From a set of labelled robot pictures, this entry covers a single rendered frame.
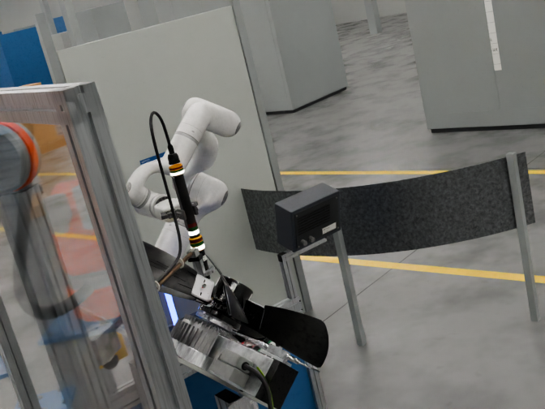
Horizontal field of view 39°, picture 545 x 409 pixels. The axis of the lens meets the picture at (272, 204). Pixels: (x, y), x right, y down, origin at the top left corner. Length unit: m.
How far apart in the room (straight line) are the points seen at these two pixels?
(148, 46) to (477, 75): 4.91
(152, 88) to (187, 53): 0.30
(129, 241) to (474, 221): 3.43
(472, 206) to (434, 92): 4.77
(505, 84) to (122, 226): 7.69
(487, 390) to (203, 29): 2.48
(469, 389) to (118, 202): 3.23
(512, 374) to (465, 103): 5.07
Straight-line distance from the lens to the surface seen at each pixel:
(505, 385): 4.02
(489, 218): 4.28
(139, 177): 2.62
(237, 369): 2.16
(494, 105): 8.61
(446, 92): 8.83
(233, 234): 4.70
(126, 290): 0.95
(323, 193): 3.17
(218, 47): 4.61
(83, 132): 0.91
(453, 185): 4.17
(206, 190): 3.13
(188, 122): 2.71
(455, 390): 4.02
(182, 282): 2.41
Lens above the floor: 2.12
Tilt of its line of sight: 16 degrees down
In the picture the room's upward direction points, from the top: 14 degrees counter-clockwise
